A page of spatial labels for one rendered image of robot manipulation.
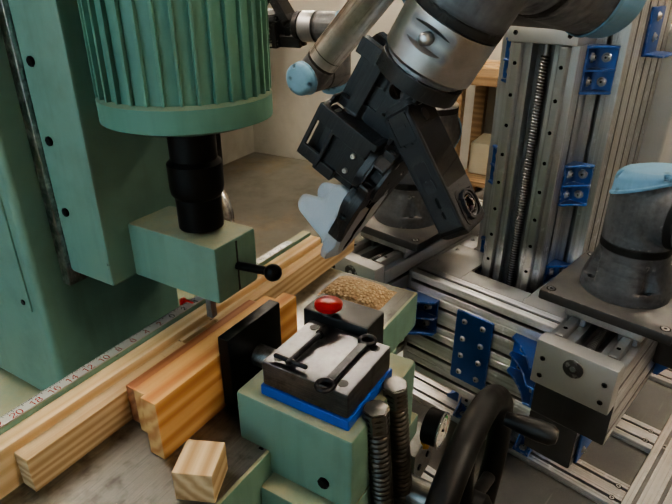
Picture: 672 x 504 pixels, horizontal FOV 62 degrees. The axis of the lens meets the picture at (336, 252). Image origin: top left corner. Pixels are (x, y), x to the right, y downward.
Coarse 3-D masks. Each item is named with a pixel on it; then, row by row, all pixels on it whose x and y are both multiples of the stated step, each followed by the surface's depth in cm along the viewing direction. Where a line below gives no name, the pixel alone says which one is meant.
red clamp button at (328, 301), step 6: (318, 300) 59; (324, 300) 59; (330, 300) 59; (336, 300) 59; (318, 306) 58; (324, 306) 58; (330, 306) 58; (336, 306) 58; (342, 306) 59; (324, 312) 58; (330, 312) 58
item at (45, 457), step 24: (312, 264) 86; (264, 288) 78; (288, 288) 82; (120, 384) 60; (96, 408) 56; (120, 408) 59; (48, 432) 53; (72, 432) 54; (96, 432) 57; (24, 456) 51; (48, 456) 52; (72, 456) 55; (24, 480) 53; (48, 480) 53
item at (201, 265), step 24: (144, 216) 68; (168, 216) 68; (144, 240) 65; (168, 240) 63; (192, 240) 62; (216, 240) 62; (240, 240) 63; (144, 264) 67; (168, 264) 65; (192, 264) 62; (216, 264) 61; (192, 288) 64; (216, 288) 62; (240, 288) 65
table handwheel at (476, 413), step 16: (496, 384) 61; (480, 400) 56; (496, 400) 56; (512, 400) 64; (464, 416) 54; (480, 416) 53; (496, 416) 56; (464, 432) 52; (480, 432) 52; (496, 432) 68; (448, 448) 51; (464, 448) 51; (480, 448) 52; (496, 448) 69; (448, 464) 50; (464, 464) 50; (496, 464) 70; (416, 480) 62; (448, 480) 49; (464, 480) 49; (480, 480) 68; (496, 480) 71; (416, 496) 61; (432, 496) 49; (448, 496) 48; (464, 496) 57; (480, 496) 59; (496, 496) 71
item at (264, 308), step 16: (272, 304) 64; (256, 320) 61; (272, 320) 64; (224, 336) 58; (240, 336) 59; (256, 336) 62; (272, 336) 65; (224, 352) 58; (240, 352) 60; (256, 352) 62; (272, 352) 61; (224, 368) 60; (240, 368) 61; (256, 368) 63; (224, 384) 61; (240, 384) 61
